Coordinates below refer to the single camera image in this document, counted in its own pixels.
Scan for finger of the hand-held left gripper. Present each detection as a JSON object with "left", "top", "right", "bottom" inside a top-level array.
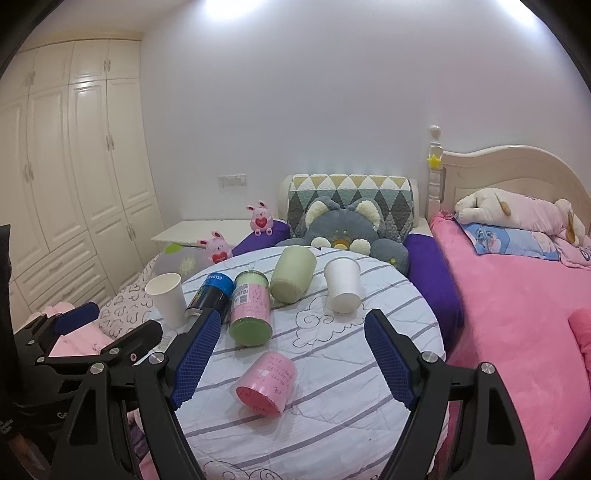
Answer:
[
  {"left": 34, "top": 319, "right": 164, "bottom": 371},
  {"left": 14, "top": 301, "right": 101, "bottom": 360}
]

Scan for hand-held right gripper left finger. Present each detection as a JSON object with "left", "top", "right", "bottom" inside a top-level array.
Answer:
[{"left": 54, "top": 307, "right": 223, "bottom": 480}]

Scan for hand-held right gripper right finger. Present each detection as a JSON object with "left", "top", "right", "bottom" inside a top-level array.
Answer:
[{"left": 364, "top": 309, "right": 525, "bottom": 480}]

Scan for pink cup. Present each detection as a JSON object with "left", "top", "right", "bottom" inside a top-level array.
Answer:
[{"left": 235, "top": 352, "right": 297, "bottom": 418}]

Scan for white paper cup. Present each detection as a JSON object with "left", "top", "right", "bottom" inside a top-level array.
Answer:
[
  {"left": 323, "top": 257, "right": 362, "bottom": 315},
  {"left": 144, "top": 272, "right": 188, "bottom": 330}
]

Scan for green cup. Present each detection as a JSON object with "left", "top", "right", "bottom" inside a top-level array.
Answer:
[{"left": 269, "top": 245, "right": 317, "bottom": 304}]

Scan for pink cloth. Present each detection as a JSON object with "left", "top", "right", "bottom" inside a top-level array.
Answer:
[{"left": 28, "top": 302, "right": 116, "bottom": 357}]

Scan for heart patterned cloth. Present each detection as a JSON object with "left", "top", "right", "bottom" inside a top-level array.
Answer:
[{"left": 99, "top": 277, "right": 158, "bottom": 341}]

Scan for white striped round table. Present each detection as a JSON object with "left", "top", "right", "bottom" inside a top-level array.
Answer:
[{"left": 99, "top": 246, "right": 446, "bottom": 480}]

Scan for blue can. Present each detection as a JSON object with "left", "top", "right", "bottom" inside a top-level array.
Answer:
[{"left": 184, "top": 271, "right": 235, "bottom": 325}]

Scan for pink and green can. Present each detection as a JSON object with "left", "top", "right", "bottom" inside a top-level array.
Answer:
[{"left": 228, "top": 271, "right": 272, "bottom": 348}]

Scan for purple cloth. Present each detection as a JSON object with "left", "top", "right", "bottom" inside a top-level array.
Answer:
[
  {"left": 232, "top": 220, "right": 293, "bottom": 257},
  {"left": 404, "top": 233, "right": 465, "bottom": 357}
]

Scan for grey printed pillow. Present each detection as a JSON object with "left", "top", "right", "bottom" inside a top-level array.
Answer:
[{"left": 158, "top": 242, "right": 209, "bottom": 280}]

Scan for pink bunny plush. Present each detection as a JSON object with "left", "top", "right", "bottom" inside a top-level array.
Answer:
[
  {"left": 196, "top": 231, "right": 234, "bottom": 265},
  {"left": 246, "top": 200, "right": 276, "bottom": 237}
]

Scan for pink fleece blanket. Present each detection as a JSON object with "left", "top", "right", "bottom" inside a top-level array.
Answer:
[{"left": 429, "top": 212, "right": 591, "bottom": 480}]

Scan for grey cat plush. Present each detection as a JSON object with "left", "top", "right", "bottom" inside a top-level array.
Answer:
[{"left": 276, "top": 196, "right": 411, "bottom": 276}]

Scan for cream wardrobe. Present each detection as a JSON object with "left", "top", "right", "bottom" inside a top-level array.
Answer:
[{"left": 0, "top": 39, "right": 160, "bottom": 320}]

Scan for triangle patterned cushion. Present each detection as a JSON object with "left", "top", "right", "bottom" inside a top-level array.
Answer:
[{"left": 287, "top": 174, "right": 415, "bottom": 241}]

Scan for blue cartoon pillow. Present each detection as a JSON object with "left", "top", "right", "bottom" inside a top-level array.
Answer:
[{"left": 455, "top": 220, "right": 563, "bottom": 264}]

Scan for cream padded headboard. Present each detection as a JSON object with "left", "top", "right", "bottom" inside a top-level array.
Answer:
[{"left": 278, "top": 178, "right": 433, "bottom": 229}]

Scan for cream dog plush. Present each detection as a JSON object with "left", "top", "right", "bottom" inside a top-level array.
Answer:
[{"left": 455, "top": 188, "right": 587, "bottom": 246}]

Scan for pink printed quilt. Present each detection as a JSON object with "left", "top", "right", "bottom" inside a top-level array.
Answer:
[{"left": 556, "top": 233, "right": 591, "bottom": 269}]

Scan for cream wooden headboard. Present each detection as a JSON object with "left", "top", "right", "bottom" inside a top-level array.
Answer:
[{"left": 427, "top": 124, "right": 591, "bottom": 223}]

